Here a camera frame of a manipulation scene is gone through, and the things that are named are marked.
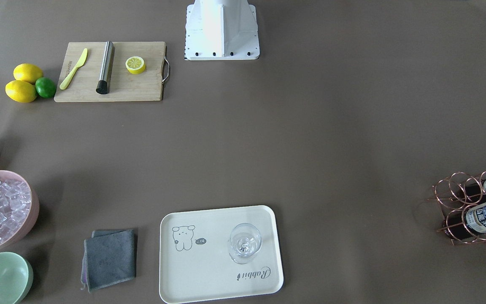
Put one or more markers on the grey folded cloth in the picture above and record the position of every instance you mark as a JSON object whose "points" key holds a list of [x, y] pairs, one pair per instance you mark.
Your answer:
{"points": [[109, 258]]}

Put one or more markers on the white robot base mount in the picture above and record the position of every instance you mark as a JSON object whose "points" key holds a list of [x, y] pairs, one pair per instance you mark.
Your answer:
{"points": [[221, 30]]}

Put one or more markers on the green lime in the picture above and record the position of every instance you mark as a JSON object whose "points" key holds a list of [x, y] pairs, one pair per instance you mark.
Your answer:
{"points": [[45, 87]]}

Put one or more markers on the yellow plastic knife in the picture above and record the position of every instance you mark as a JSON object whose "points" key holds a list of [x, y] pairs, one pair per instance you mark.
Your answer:
{"points": [[80, 63]]}

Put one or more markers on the lower yellow lemon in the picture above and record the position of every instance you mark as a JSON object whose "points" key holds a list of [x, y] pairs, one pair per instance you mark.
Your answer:
{"points": [[21, 91]]}

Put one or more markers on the half lemon slice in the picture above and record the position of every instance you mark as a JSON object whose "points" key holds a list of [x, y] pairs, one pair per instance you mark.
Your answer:
{"points": [[135, 65]]}

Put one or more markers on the clear wine glass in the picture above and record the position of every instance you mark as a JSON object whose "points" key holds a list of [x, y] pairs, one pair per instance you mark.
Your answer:
{"points": [[244, 243]]}

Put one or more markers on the upper yellow lemon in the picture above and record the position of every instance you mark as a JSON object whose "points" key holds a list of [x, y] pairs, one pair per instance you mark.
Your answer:
{"points": [[27, 72]]}

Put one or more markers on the green empty bowl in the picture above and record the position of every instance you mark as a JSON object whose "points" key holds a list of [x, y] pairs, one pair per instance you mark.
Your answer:
{"points": [[16, 276]]}

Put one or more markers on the pink bowl of ice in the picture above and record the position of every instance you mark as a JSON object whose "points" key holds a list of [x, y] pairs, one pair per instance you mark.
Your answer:
{"points": [[19, 208]]}

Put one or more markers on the cream rabbit tray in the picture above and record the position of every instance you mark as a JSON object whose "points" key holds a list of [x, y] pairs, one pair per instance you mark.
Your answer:
{"points": [[194, 264]]}

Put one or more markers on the steel muddler black tip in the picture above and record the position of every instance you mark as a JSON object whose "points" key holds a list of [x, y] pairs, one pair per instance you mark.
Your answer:
{"points": [[103, 84]]}

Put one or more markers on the bamboo cutting board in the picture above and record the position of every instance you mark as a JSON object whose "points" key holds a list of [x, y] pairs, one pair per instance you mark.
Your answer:
{"points": [[124, 86]]}

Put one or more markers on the copper wire bottle basket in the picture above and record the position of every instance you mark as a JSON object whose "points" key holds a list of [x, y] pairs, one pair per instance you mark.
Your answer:
{"points": [[445, 194]]}

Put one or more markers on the yellow lemon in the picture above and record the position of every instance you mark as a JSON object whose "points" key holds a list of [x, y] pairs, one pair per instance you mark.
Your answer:
{"points": [[21, 91], [27, 72]]}

